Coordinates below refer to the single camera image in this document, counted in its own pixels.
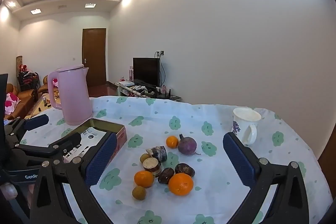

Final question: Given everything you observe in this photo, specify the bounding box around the medium orange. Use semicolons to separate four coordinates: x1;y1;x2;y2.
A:
134;170;154;188

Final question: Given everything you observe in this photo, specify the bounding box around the cut sugarcane piece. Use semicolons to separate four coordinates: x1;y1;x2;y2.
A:
142;157;161;177

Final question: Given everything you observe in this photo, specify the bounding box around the brown longan fruit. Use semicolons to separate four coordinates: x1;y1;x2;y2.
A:
131;186;146;201

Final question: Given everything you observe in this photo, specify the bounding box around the dark sugarcane piece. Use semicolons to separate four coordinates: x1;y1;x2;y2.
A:
146;146;167;163

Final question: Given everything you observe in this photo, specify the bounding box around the dark water chestnut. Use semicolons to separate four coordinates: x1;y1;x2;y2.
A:
158;168;175;185
175;163;195;177

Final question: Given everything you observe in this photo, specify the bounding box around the small orange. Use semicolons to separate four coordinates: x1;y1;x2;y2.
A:
166;136;179;149

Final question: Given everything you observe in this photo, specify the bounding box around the large orange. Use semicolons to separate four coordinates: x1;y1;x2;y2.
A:
168;173;194;196

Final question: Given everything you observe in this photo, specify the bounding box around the purple round radish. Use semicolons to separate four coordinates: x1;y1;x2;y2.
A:
177;134;199;156

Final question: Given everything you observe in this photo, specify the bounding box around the left human hand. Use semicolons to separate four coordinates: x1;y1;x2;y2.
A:
1;182;35;209

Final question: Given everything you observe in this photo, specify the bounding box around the pink floral cushion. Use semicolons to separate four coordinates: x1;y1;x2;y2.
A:
5;92;21;115

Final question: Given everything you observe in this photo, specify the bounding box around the pink electric kettle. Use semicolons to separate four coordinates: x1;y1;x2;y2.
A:
47;64;93;126

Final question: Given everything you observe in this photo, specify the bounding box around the pink metal tin box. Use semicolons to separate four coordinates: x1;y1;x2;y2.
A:
62;118;127;163

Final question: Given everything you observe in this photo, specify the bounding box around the tv stand with clutter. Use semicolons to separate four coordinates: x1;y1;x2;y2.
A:
113;81;182;102

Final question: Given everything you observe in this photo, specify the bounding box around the white floral mug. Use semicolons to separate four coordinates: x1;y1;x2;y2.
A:
231;107;262;145

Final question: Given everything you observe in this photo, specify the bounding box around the black television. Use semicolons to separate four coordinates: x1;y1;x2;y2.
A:
133;57;160;87

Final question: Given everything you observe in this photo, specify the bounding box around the brown wooden door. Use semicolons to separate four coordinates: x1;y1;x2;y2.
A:
82;28;106;87

